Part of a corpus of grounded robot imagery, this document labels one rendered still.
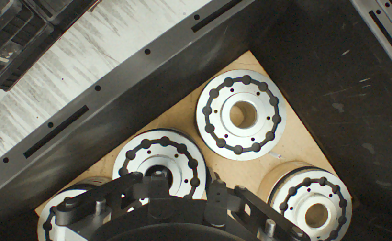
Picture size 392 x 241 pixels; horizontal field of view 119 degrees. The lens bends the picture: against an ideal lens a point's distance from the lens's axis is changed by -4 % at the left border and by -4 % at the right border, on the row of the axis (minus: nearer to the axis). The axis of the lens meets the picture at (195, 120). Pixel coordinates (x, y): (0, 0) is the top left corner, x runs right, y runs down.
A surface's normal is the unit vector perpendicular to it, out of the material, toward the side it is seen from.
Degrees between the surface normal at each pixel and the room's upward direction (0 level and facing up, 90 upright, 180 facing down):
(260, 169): 0
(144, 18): 0
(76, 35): 0
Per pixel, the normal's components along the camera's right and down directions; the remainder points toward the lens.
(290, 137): 0.03, -0.01
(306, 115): -0.80, 0.60
